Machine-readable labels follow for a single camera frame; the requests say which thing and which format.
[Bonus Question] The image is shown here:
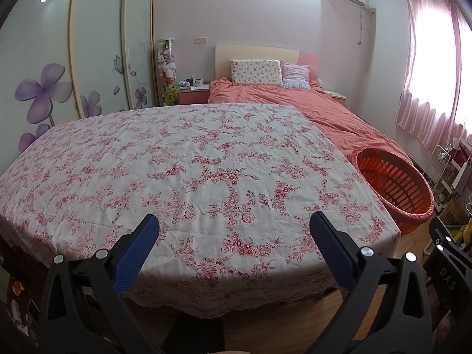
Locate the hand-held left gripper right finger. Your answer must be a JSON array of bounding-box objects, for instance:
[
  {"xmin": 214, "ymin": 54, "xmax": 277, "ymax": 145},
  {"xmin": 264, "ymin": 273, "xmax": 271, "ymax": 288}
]
[{"xmin": 309, "ymin": 211, "xmax": 434, "ymax": 354}]

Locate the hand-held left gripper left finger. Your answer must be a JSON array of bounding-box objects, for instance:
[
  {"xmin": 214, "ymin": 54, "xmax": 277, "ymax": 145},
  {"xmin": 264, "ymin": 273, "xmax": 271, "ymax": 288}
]
[{"xmin": 39, "ymin": 213, "xmax": 161, "ymax": 354}]

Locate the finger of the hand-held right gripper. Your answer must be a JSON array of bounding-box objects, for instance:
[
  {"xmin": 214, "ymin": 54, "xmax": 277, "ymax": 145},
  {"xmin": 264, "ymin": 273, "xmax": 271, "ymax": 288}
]
[
  {"xmin": 423, "ymin": 245, "xmax": 467, "ymax": 312},
  {"xmin": 430, "ymin": 217, "xmax": 472, "ymax": 262}
]

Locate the orange plastic basket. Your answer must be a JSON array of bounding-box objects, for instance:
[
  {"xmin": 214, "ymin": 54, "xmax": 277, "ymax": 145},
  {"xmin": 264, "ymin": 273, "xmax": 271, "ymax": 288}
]
[{"xmin": 347, "ymin": 147, "xmax": 436, "ymax": 236}]

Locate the yellow item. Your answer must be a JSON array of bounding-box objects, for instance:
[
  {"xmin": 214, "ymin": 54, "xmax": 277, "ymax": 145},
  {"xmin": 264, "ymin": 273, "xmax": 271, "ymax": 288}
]
[{"xmin": 455, "ymin": 219, "xmax": 472, "ymax": 244}]

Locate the cardboard box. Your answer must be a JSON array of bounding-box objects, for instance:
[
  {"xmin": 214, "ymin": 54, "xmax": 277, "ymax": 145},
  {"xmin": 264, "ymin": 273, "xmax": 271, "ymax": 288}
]
[{"xmin": 439, "ymin": 199, "xmax": 469, "ymax": 225}]

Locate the white red box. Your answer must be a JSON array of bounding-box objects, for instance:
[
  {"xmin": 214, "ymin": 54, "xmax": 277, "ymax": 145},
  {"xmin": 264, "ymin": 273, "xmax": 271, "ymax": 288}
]
[{"xmin": 452, "ymin": 136, "xmax": 472, "ymax": 192}]

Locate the floral pink white tablecloth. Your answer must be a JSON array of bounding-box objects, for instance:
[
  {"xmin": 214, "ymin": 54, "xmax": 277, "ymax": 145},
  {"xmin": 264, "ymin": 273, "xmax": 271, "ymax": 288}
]
[{"xmin": 0, "ymin": 102, "xmax": 402, "ymax": 319}]

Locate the coral pink duvet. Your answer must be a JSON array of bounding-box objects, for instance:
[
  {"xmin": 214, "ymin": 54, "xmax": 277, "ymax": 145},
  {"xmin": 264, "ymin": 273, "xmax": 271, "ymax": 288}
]
[{"xmin": 207, "ymin": 77, "xmax": 414, "ymax": 163}]

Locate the beige nightstand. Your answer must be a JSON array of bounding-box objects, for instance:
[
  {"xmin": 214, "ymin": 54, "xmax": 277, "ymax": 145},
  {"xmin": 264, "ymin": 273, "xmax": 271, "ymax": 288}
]
[{"xmin": 324, "ymin": 89, "xmax": 348, "ymax": 108}]

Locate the yellow plush toy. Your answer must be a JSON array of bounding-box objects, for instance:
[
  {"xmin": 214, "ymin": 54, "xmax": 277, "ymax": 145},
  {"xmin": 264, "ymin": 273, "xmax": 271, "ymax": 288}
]
[{"xmin": 162, "ymin": 84, "xmax": 178, "ymax": 106}]

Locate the pink curtain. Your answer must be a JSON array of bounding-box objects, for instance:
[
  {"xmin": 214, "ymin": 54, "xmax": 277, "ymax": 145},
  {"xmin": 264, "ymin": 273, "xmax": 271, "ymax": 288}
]
[{"xmin": 395, "ymin": 0, "xmax": 472, "ymax": 152}]

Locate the pink nightstand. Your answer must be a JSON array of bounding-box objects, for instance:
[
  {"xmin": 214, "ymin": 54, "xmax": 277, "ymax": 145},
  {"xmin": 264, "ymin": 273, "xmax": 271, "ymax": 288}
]
[{"xmin": 177, "ymin": 83, "xmax": 211, "ymax": 106}]

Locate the pink striped pillow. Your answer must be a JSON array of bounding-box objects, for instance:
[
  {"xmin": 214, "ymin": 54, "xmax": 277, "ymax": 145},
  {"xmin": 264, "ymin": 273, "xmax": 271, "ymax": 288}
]
[{"xmin": 282, "ymin": 63, "xmax": 311, "ymax": 90}]

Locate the floral pillow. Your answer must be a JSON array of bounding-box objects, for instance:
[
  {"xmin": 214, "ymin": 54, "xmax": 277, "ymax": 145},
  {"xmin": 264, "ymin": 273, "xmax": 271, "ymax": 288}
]
[{"xmin": 230, "ymin": 59, "xmax": 284, "ymax": 86}]

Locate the clear tube of plush toys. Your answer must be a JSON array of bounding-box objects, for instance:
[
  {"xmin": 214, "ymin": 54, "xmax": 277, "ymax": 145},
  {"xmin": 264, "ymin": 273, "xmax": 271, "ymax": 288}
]
[{"xmin": 157, "ymin": 38, "xmax": 178, "ymax": 106}]

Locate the wardrobe with purple flowers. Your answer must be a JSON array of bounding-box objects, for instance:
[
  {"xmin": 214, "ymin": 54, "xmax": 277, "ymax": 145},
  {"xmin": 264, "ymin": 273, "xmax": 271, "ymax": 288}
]
[{"xmin": 0, "ymin": 0, "xmax": 157, "ymax": 153}]

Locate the beige pink headboard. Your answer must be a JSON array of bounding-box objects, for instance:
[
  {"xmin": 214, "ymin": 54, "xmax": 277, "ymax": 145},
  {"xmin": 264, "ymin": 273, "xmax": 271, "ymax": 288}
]
[{"xmin": 215, "ymin": 45, "xmax": 318, "ymax": 83}]

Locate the air conditioner pipe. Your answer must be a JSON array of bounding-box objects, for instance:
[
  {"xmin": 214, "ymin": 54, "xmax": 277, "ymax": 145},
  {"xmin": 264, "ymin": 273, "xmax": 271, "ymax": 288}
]
[{"xmin": 356, "ymin": 6, "xmax": 377, "ymax": 47}]

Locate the white wire rack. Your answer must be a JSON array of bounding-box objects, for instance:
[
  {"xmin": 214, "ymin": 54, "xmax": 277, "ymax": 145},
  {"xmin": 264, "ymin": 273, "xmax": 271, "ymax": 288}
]
[{"xmin": 422, "ymin": 144, "xmax": 460, "ymax": 207}]

